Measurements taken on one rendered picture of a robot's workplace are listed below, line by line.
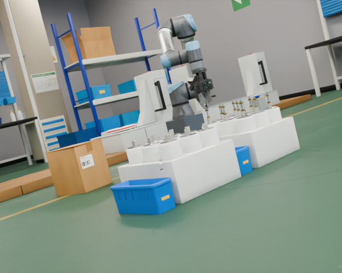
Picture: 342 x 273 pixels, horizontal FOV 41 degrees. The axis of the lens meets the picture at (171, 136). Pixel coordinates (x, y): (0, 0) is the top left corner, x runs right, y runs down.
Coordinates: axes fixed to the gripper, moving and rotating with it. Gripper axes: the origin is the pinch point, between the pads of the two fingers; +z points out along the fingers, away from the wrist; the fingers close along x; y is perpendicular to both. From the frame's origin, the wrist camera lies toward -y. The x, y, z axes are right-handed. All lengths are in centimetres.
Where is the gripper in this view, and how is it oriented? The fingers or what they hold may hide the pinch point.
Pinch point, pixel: (205, 106)
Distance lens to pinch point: 248.7
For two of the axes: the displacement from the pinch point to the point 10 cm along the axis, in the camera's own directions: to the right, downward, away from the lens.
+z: 2.4, 9.7, 0.6
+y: 4.5, -0.5, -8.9
